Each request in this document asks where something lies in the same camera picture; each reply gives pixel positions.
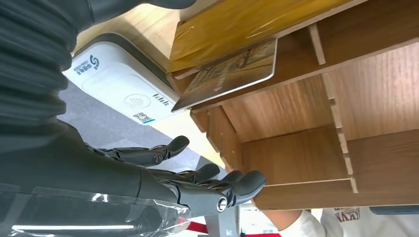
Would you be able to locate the white card reader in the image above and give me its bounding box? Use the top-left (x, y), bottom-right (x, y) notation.
top-left (62, 33), bottom-right (184, 126)

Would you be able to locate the clear plastic wrist wrap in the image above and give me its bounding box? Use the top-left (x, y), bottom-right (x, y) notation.
top-left (0, 183), bottom-right (193, 237)

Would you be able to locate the wooden organiser box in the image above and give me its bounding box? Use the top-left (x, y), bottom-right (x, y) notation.
top-left (167, 0), bottom-right (419, 212)

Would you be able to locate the person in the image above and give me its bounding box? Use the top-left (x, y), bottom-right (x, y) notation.
top-left (261, 206), bottom-right (419, 237)

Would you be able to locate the printed room key card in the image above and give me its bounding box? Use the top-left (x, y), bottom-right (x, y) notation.
top-left (171, 39), bottom-right (278, 113)

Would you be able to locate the blue tablet case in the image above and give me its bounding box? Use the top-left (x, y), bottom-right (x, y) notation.
top-left (369, 205), bottom-right (419, 216)

